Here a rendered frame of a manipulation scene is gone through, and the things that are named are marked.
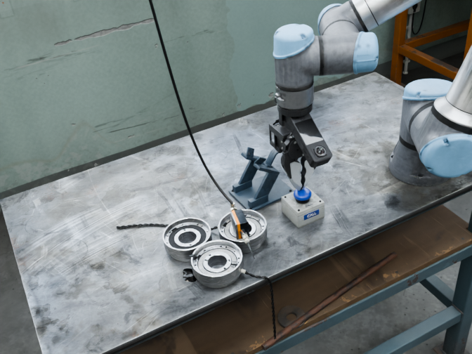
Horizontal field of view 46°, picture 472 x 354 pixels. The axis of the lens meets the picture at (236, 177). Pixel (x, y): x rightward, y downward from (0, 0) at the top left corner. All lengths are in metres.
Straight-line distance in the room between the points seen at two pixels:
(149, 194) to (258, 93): 1.80
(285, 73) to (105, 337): 0.60
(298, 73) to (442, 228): 0.77
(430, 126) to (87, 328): 0.79
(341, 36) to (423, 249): 0.72
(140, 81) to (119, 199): 1.43
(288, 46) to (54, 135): 1.88
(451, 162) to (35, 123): 1.99
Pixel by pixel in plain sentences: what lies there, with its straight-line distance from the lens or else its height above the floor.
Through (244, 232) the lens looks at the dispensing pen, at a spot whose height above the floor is 0.86.
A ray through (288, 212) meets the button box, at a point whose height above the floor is 0.82.
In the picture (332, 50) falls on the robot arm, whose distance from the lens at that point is 1.07.
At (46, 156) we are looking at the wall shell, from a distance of 2.82.
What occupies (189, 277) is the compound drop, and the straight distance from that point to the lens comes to 1.16.
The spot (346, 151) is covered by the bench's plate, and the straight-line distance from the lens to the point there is 1.49.
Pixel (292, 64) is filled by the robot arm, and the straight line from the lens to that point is 1.06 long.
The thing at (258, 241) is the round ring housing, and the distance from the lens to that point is 1.18.
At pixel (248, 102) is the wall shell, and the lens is 3.10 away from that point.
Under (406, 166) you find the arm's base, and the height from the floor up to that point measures 0.84.
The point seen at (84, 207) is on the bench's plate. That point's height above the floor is 0.80.
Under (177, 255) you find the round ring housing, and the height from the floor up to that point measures 0.82.
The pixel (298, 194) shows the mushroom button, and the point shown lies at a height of 0.87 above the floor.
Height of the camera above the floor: 1.63
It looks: 36 degrees down
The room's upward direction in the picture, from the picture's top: 6 degrees counter-clockwise
